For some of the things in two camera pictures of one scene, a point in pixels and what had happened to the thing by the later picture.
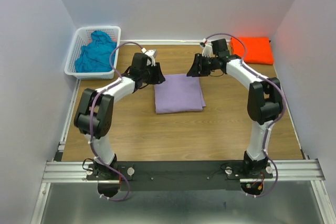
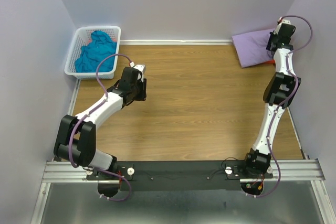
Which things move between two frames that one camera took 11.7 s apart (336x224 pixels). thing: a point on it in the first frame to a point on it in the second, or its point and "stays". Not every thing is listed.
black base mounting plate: [169, 176] stays
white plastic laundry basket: [82, 38] stays
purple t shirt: [179, 93] to [251, 48]
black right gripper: [196, 71] to [271, 35]
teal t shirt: [95, 56] stays
